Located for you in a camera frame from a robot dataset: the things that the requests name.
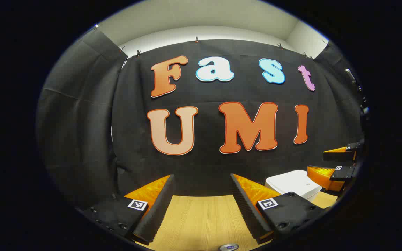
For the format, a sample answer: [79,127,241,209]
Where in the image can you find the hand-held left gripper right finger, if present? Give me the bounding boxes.
[230,173,331,244]

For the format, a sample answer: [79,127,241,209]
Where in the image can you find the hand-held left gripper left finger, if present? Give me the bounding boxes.
[77,174,176,245]

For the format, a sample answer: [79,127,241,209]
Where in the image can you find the white desktop garbage bin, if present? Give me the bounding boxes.
[265,170,323,203]

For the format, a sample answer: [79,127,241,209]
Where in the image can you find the wooden desktop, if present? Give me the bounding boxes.
[136,191,339,251]

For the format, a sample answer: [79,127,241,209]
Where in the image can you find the black backdrop cloth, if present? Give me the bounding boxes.
[36,26,366,210]

